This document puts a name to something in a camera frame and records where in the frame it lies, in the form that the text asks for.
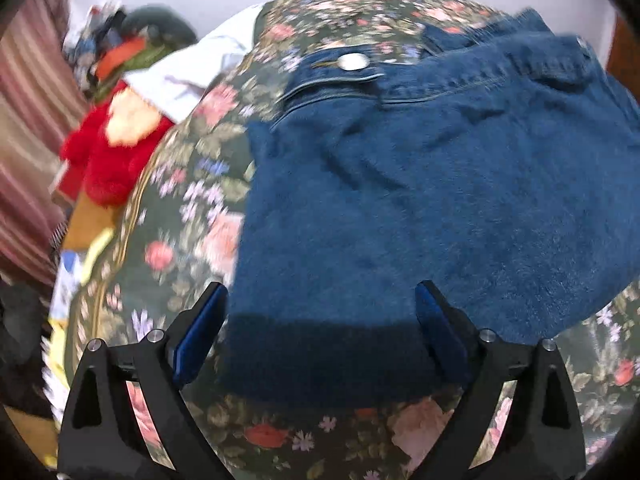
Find blue denim jacket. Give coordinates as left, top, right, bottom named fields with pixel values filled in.
left=218, top=12, right=639, bottom=408

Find papers on floor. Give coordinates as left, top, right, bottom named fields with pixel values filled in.
left=42, top=228, right=114, bottom=434

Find dark floral bedspread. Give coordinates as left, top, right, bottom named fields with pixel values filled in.
left=62, top=0, right=640, bottom=480

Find red plush toy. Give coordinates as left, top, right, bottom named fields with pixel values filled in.
left=54, top=80, right=174, bottom=207

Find white cloth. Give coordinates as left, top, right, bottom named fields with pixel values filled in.
left=122, top=3, right=264, bottom=124

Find striped pink curtain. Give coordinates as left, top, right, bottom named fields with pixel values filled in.
left=1, top=0, right=88, bottom=288

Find orange box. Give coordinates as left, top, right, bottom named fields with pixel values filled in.
left=94, top=37, right=146, bottom=81

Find clutter pile on box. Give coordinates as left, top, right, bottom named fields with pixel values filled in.
left=62, top=2, right=127, bottom=96

